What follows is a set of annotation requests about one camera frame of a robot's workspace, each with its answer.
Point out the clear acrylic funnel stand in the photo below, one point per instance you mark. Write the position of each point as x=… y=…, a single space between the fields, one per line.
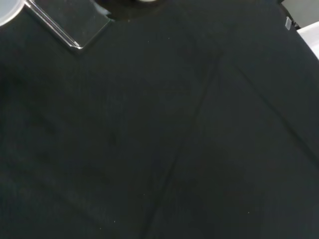
x=74 y=22

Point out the translucent plastic funnel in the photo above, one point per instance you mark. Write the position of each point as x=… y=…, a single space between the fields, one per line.
x=8 y=11

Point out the black table cloth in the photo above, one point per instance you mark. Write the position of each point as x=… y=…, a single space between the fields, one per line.
x=174 y=137

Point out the grey tape piece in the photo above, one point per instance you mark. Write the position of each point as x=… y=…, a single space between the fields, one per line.
x=287 y=24

